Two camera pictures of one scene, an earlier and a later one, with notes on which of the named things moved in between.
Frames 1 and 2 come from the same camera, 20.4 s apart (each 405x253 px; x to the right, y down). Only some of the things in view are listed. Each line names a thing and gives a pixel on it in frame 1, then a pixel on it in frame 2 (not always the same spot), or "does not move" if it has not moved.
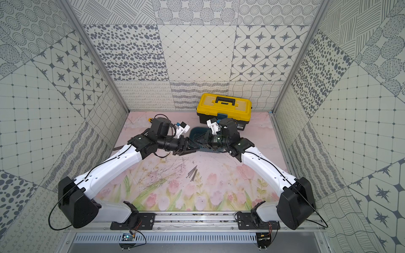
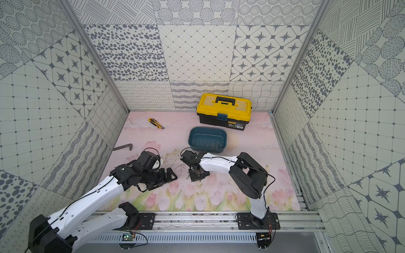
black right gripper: [208, 137] -> [194, 178]
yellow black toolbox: [211, 106] does not move
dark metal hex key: [117, 148] does not move
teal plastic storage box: [197, 135] does not move
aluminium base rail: [199, 221] does not move
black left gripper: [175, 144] -> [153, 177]
